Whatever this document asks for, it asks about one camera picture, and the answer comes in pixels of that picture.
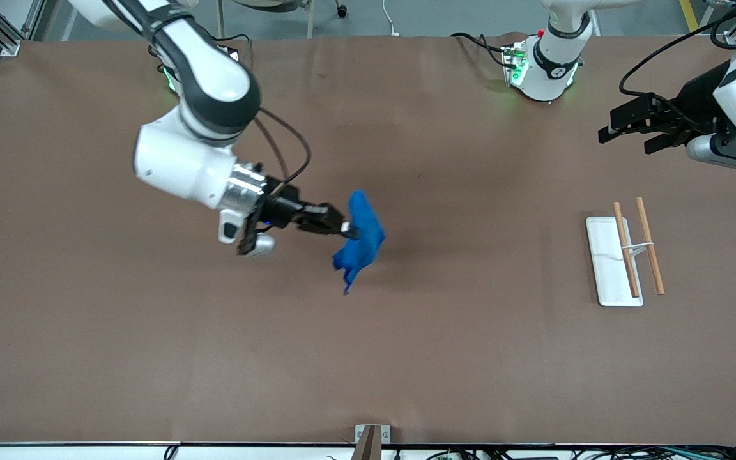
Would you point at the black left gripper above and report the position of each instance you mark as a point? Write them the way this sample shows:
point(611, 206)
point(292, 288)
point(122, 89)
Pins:
point(695, 97)

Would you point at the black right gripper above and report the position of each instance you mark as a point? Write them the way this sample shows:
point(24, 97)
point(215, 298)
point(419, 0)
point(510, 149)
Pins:
point(280, 209)

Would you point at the blue towel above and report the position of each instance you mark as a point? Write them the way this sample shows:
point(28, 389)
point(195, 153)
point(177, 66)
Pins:
point(361, 239)

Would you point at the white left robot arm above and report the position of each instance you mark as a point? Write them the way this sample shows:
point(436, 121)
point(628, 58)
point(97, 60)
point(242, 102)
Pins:
point(550, 70)

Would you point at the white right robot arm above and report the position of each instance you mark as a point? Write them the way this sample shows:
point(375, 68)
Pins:
point(176, 160)

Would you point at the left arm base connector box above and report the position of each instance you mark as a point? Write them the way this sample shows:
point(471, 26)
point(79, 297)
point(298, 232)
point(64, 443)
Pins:
point(513, 64)

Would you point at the grey chair base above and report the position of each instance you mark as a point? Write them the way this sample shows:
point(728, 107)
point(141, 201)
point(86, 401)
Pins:
point(278, 5)

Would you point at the aluminium frame corner post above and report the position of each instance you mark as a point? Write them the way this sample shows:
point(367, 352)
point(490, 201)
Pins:
point(735, 37)

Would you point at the metal table edge bracket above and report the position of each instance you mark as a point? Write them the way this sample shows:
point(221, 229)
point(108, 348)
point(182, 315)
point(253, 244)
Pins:
point(360, 433)

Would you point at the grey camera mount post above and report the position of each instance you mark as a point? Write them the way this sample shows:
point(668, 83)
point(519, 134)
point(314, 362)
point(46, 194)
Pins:
point(368, 447)

